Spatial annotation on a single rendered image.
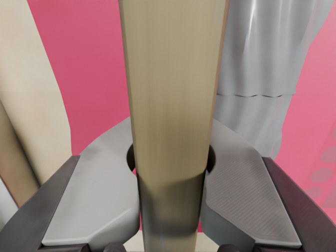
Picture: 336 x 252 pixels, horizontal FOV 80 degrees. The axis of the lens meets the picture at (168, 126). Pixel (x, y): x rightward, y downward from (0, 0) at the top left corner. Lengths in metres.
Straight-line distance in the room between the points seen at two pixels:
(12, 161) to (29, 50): 0.11
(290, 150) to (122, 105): 0.17
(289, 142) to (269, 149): 0.02
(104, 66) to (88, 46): 0.02
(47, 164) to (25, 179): 0.02
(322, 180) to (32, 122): 0.31
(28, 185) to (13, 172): 0.03
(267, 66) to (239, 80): 0.02
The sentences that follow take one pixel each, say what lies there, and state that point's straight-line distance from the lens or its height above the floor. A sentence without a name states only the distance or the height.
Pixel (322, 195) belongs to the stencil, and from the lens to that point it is 0.31.
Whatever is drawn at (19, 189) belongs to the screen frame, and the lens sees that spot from 0.26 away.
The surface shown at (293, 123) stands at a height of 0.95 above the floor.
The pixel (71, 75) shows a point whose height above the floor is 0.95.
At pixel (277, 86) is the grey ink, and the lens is 0.19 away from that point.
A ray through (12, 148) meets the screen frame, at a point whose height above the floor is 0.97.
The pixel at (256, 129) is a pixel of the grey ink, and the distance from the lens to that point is 0.20.
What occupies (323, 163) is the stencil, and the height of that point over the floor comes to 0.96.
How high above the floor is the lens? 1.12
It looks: 59 degrees down
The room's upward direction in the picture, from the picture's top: 179 degrees counter-clockwise
